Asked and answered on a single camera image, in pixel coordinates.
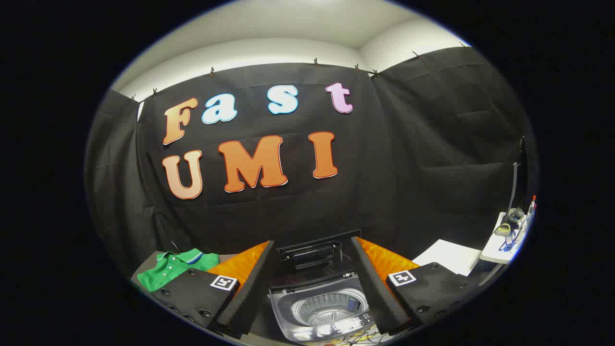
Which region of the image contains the bundle of cables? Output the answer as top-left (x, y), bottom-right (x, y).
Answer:
top-left (307, 331), bottom-right (387, 346)

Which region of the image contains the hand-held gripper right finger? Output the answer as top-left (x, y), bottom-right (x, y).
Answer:
top-left (349, 236), bottom-right (482, 336)

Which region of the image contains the green polo shirt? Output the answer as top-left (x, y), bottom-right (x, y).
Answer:
top-left (137, 248), bottom-right (220, 293)

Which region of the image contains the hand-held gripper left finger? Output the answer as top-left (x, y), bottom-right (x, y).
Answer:
top-left (153, 240), bottom-right (276, 340)

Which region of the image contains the grey cabinet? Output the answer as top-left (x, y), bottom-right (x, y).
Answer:
top-left (131, 250), bottom-right (241, 291)

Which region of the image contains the grey washing machine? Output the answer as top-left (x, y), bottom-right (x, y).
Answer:
top-left (268, 270), bottom-right (381, 343)

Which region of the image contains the white side table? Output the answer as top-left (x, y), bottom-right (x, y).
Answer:
top-left (480, 210), bottom-right (530, 264)

